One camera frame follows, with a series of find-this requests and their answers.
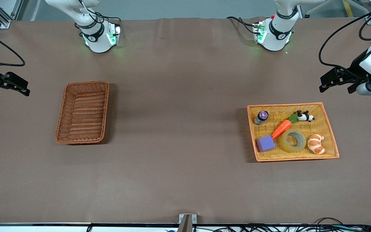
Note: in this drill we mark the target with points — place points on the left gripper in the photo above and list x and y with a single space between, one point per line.
355 72

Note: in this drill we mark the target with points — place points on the clear yellowish tape roll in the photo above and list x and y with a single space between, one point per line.
282 142

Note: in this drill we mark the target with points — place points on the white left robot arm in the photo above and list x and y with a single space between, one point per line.
275 35

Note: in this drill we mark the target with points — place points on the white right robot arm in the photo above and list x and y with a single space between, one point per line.
97 38

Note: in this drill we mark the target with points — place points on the silver arm base connector box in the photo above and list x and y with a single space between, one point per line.
259 30
116 32

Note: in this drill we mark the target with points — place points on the brown wicker basket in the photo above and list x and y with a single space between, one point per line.
82 112

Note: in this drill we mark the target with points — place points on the orange wicker tray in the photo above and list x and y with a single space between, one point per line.
328 129

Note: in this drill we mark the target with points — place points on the toy panda figure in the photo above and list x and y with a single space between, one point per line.
305 116

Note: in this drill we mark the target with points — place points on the toy croissant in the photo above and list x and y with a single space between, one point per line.
316 145

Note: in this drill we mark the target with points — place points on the orange toy carrot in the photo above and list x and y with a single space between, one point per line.
280 129

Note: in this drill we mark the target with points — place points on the small jar with printed lid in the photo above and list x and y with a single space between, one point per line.
262 115

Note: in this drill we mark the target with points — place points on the purple foam cube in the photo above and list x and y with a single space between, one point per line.
265 143

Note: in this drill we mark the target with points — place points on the black table edge strip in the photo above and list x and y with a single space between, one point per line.
43 224

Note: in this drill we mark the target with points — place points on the brown table cover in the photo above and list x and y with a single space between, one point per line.
185 80

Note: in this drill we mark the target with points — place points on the silver table edge bracket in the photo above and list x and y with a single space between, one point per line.
187 222

